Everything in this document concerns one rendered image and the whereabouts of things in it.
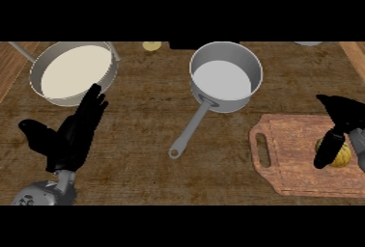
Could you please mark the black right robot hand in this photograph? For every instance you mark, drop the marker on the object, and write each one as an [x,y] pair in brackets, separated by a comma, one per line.
[340,115]

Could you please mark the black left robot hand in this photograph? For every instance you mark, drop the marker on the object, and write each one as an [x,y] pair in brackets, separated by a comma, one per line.
[75,135]

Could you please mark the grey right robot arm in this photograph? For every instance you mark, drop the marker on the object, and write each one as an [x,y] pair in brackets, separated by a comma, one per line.
[358,144]

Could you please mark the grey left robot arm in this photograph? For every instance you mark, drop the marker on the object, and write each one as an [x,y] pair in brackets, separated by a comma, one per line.
[47,192]

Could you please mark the yellow squash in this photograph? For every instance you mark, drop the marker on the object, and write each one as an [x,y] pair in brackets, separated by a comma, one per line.
[343,154]

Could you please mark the wooden cutting board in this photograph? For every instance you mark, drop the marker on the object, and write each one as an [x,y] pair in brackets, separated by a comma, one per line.
[309,157]

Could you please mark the grey pan with cream inside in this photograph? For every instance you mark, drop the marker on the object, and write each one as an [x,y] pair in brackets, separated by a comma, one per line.
[71,74]

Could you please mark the grey round object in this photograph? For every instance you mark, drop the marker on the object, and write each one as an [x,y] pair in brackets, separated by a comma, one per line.
[307,43]

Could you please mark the pale yellow round object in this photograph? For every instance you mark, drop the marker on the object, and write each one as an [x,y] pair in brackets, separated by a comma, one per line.
[151,45]

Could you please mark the black box-shaped object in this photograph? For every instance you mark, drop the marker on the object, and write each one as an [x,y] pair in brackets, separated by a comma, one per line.
[192,45]

